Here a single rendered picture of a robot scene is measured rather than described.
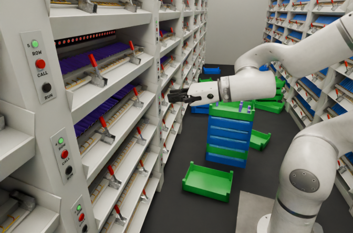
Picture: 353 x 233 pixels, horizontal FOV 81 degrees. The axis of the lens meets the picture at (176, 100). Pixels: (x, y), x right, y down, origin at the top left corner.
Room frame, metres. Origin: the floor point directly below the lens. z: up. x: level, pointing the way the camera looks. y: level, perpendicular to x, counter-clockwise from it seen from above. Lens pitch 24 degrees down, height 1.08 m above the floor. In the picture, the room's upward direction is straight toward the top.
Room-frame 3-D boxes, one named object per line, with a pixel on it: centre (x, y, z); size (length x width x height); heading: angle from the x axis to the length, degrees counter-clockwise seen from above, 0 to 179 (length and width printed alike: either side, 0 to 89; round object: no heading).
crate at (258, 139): (1.59, -0.66, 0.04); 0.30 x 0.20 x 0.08; 50
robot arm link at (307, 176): (0.46, -0.37, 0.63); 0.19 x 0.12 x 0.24; 142
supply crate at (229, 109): (1.35, -0.40, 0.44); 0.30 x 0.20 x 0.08; 72
